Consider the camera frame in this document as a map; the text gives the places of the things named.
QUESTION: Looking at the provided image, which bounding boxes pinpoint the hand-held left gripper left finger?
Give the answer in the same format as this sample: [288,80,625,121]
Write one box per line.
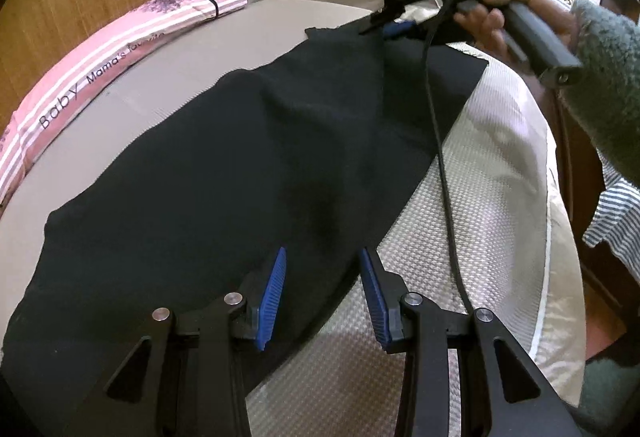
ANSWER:
[62,246,288,437]

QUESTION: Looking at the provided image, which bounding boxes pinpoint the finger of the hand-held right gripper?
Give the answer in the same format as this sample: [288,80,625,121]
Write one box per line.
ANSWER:
[382,20,418,39]
[358,4,407,37]

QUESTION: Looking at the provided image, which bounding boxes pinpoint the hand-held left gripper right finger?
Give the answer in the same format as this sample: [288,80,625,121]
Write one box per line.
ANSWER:
[357,246,583,437]

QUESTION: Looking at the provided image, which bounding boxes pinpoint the black pants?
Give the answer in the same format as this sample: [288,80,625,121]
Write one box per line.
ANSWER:
[0,23,490,398]

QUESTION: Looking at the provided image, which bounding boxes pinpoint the person's right forearm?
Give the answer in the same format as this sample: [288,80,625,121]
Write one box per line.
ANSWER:
[557,0,640,178]

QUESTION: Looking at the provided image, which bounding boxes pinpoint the beige textured bed mat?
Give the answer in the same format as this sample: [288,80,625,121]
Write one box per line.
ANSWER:
[0,0,586,437]

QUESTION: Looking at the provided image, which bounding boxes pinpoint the grey striped cloth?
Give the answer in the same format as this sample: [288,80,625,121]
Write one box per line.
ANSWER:
[582,162,640,278]

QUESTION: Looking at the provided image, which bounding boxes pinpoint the pink striped pillow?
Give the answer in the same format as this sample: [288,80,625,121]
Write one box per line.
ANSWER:
[0,0,248,208]

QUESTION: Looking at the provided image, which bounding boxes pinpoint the black cable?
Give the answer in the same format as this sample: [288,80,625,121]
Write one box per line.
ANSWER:
[421,0,476,315]

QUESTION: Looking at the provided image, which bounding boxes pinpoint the brown wooden bed frame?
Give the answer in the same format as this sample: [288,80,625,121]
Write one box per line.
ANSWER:
[542,80,628,363]

